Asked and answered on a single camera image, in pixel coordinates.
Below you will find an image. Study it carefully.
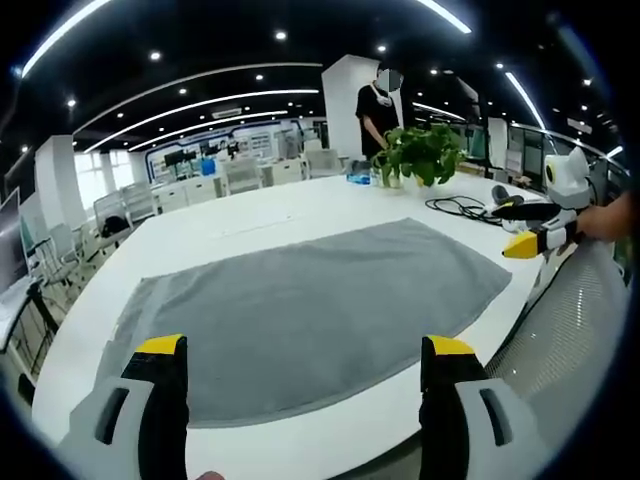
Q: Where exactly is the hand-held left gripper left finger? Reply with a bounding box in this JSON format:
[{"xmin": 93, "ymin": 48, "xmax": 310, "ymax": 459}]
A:
[{"xmin": 57, "ymin": 333, "xmax": 190, "ymax": 480}]

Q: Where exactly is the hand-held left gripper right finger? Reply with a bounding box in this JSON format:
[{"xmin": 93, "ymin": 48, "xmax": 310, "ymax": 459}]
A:
[{"xmin": 418, "ymin": 334, "xmax": 551, "ymax": 480}]

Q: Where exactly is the grey towel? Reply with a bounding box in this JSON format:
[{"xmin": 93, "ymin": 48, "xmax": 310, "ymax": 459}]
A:
[{"xmin": 102, "ymin": 215, "xmax": 514, "ymax": 430}]

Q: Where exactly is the person's right hand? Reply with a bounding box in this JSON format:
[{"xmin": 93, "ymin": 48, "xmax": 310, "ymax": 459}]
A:
[{"xmin": 574, "ymin": 192, "xmax": 640, "ymax": 242}]

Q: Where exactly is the grey black device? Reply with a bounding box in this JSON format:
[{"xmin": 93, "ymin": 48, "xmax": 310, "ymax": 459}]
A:
[{"xmin": 491, "ymin": 184, "xmax": 525, "ymax": 207}]

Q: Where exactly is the white mesh chair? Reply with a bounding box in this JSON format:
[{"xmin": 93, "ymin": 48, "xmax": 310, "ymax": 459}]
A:
[{"xmin": 485, "ymin": 238, "xmax": 632, "ymax": 402}]

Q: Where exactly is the black pole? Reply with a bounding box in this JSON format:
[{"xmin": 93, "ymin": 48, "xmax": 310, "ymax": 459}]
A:
[{"xmin": 475, "ymin": 93, "xmax": 495, "ymax": 167}]

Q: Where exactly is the green potted plant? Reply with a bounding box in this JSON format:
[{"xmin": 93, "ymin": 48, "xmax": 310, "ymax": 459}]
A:
[{"xmin": 370, "ymin": 124, "xmax": 469, "ymax": 190}]

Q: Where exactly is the black bag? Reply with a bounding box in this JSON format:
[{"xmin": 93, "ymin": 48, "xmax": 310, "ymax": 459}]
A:
[{"xmin": 101, "ymin": 216, "xmax": 134, "ymax": 237}]

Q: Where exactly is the white office chair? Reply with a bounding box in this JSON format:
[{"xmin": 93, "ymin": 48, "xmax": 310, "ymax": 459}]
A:
[
  {"xmin": 303, "ymin": 148, "xmax": 342, "ymax": 180},
  {"xmin": 93, "ymin": 181, "xmax": 157, "ymax": 227},
  {"xmin": 222, "ymin": 159, "xmax": 265, "ymax": 195}
]

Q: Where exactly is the computer monitor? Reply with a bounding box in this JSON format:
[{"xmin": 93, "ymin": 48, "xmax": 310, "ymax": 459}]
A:
[{"xmin": 0, "ymin": 188, "xmax": 30, "ymax": 297}]

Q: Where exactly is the white table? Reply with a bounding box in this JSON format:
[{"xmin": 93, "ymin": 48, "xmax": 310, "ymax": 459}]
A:
[{"xmin": 30, "ymin": 172, "xmax": 601, "ymax": 480}]

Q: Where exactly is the black cable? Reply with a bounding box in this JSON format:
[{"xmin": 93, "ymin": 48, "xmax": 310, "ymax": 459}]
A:
[{"xmin": 424, "ymin": 195, "xmax": 504, "ymax": 224}]

